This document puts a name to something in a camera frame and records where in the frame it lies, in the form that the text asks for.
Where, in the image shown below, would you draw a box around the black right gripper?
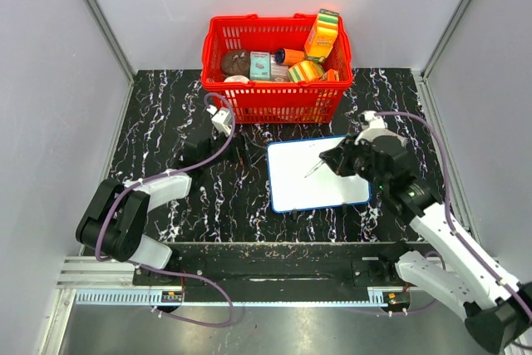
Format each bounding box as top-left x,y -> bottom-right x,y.
320,134 -> 387,190

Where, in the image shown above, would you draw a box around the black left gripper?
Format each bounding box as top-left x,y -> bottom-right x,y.
201,125 -> 267,170

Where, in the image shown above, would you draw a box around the black whiteboard marker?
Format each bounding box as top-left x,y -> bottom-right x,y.
304,160 -> 324,178

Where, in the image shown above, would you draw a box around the blue framed whiteboard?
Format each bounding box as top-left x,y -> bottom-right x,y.
267,136 -> 372,214

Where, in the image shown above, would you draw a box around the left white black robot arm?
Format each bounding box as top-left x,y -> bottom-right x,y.
76,134 -> 266,285

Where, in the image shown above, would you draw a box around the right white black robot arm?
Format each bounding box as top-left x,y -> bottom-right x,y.
319,129 -> 531,354

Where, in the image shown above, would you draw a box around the red plastic shopping basket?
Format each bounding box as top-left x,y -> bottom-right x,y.
201,9 -> 352,124

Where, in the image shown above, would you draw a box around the white round lid container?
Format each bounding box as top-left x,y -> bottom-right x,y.
224,75 -> 249,84

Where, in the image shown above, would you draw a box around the pink white small box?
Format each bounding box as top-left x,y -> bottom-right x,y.
270,54 -> 290,82

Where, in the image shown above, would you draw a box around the orange snack packet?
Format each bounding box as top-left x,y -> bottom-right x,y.
320,69 -> 340,82

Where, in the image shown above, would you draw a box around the yellow green sponge pack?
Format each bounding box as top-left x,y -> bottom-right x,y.
288,60 -> 325,83

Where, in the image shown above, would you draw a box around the teal small box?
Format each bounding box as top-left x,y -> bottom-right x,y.
249,51 -> 271,81

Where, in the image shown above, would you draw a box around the brown round bread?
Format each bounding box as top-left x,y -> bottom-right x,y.
221,49 -> 250,76

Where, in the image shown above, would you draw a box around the orange blue-capped bottle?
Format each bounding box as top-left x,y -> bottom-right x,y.
274,48 -> 306,67

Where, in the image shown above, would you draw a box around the orange juice carton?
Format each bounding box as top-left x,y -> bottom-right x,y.
303,9 -> 339,63

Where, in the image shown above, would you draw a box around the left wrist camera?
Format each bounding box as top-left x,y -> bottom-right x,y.
206,105 -> 233,136

